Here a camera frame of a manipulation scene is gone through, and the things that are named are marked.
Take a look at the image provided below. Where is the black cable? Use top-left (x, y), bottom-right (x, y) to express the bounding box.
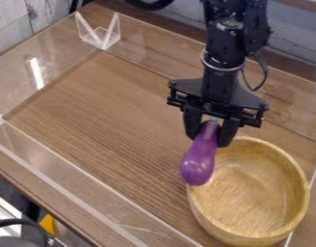
top-left (239, 49), bottom-right (269, 93)

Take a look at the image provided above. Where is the brown wooden bowl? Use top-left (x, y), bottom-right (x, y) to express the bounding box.
top-left (187, 136), bottom-right (309, 247)

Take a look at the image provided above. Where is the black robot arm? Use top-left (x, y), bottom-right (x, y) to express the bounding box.
top-left (167, 0), bottom-right (271, 148)

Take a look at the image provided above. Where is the black device with yellow part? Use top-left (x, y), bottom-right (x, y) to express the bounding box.
top-left (0, 173), bottom-right (93, 247)

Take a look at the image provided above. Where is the purple toy eggplant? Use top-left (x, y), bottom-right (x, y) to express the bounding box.
top-left (180, 118), bottom-right (220, 186)

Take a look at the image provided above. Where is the clear acrylic corner bracket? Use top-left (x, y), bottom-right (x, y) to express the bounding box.
top-left (74, 13), bottom-right (121, 50)

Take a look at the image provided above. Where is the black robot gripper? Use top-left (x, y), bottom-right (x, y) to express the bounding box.
top-left (167, 68), bottom-right (268, 148)

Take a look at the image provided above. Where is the clear acrylic tray enclosure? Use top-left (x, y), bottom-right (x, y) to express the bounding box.
top-left (0, 6), bottom-right (316, 247)

